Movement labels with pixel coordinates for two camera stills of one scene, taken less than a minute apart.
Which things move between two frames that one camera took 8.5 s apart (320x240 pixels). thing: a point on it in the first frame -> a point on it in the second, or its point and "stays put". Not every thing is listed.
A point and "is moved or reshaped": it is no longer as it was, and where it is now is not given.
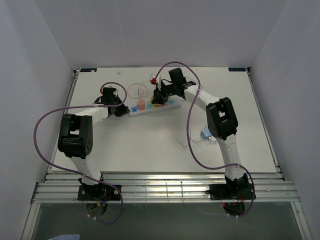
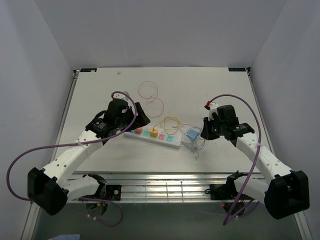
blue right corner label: [237, 69] stays put
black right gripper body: [165, 91] -> [213, 128]
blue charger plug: [205, 133] is moved or reshaped
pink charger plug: [141, 105] is moved or reshaped
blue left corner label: [88, 70] stays put
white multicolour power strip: [150, 109] -> [156, 136]
